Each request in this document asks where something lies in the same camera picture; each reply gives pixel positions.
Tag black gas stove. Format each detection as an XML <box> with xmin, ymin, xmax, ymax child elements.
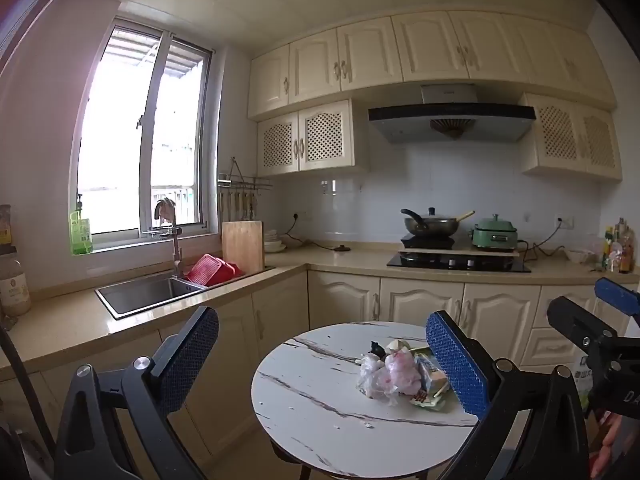
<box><xmin>386</xmin><ymin>251</ymin><xmax>532</xmax><ymax>274</ymax></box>

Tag wooden cutting board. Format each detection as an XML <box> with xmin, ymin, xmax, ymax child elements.
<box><xmin>221</xmin><ymin>220</ymin><xmax>265</xmax><ymax>274</ymax></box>

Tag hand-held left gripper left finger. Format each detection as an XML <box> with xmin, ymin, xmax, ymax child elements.
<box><xmin>52</xmin><ymin>305</ymin><xmax>221</xmax><ymax>480</ymax></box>

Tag round white marble table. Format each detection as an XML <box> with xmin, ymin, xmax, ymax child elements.
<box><xmin>251</xmin><ymin>321</ymin><xmax>482</xmax><ymax>480</ymax></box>

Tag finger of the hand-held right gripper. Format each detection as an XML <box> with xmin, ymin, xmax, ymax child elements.
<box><xmin>546</xmin><ymin>296</ymin><xmax>621</xmax><ymax>361</ymax></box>
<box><xmin>594</xmin><ymin>276</ymin><xmax>640</xmax><ymax>317</ymax></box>

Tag black range hood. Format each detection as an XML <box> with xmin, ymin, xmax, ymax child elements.
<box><xmin>368</xmin><ymin>83</ymin><xmax>537</xmax><ymax>145</ymax></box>

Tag cream lower kitchen cabinets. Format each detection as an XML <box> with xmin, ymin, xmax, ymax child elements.
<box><xmin>0</xmin><ymin>267</ymin><xmax>640</xmax><ymax>480</ymax></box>

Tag sliding glass window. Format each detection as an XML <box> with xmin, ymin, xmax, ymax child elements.
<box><xmin>70</xmin><ymin>15</ymin><xmax>213</xmax><ymax>249</ymax></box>

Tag wall utensil rack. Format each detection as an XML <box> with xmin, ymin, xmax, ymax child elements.
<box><xmin>217</xmin><ymin>157</ymin><xmax>274</xmax><ymax>224</ymax></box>

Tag cream upper kitchen cabinets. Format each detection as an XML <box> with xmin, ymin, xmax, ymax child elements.
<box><xmin>247</xmin><ymin>10</ymin><xmax>619</xmax><ymax>121</ymax></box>

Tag stainless steel sink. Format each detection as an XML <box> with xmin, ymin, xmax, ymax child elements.
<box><xmin>95</xmin><ymin>272</ymin><xmax>208</xmax><ymax>320</ymax></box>

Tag green dish soap bottle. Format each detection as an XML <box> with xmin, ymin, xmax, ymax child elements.
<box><xmin>70</xmin><ymin>195</ymin><xmax>94</xmax><ymax>256</ymax></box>

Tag group of condiment bottles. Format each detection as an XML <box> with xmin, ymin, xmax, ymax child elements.
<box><xmin>601</xmin><ymin>217</ymin><xmax>637</xmax><ymax>275</ymax></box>

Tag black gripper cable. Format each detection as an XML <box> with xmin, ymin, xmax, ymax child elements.
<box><xmin>0</xmin><ymin>324</ymin><xmax>57</xmax><ymax>467</ymax></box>

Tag cream lattice door cabinet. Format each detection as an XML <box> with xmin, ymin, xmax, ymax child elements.
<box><xmin>256</xmin><ymin>99</ymin><xmax>371</xmax><ymax>177</ymax></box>
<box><xmin>519</xmin><ymin>92</ymin><xmax>624</xmax><ymax>182</ymax></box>

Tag glass bottle white label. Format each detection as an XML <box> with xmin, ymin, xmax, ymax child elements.
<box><xmin>0</xmin><ymin>247</ymin><xmax>32</xmax><ymax>317</ymax></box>

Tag crumpled white pink plastic bag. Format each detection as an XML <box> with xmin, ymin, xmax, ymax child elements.
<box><xmin>356</xmin><ymin>350</ymin><xmax>426</xmax><ymax>407</ymax></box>

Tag black pot power cable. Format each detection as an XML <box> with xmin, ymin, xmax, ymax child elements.
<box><xmin>517</xmin><ymin>222</ymin><xmax>564</xmax><ymax>264</ymax></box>

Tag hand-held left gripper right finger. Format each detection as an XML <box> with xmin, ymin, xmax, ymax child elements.
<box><xmin>425</xmin><ymin>310</ymin><xmax>591</xmax><ymax>480</ymax></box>

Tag black wok with lid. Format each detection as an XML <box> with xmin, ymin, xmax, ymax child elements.
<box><xmin>400</xmin><ymin>206</ymin><xmax>476</xmax><ymax>239</ymax></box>

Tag green electric cooking pot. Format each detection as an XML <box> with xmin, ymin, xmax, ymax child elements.
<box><xmin>468</xmin><ymin>214</ymin><xmax>520</xmax><ymax>252</ymax></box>

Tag cream kitchen cabinets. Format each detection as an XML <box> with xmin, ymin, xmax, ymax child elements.
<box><xmin>247</xmin><ymin>10</ymin><xmax>619</xmax><ymax>121</ymax></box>
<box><xmin>0</xmin><ymin>267</ymin><xmax>640</xmax><ymax>480</ymax></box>

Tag red plastic dish rack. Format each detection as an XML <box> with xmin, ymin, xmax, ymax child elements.
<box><xmin>186</xmin><ymin>254</ymin><xmax>246</xmax><ymax>287</ymax></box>

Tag person's right hand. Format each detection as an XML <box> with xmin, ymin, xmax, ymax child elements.
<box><xmin>590</xmin><ymin>411</ymin><xmax>625</xmax><ymax>480</ymax></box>

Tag white bag with green print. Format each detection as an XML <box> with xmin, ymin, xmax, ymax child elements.
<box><xmin>572</xmin><ymin>354</ymin><xmax>594</xmax><ymax>411</ymax></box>

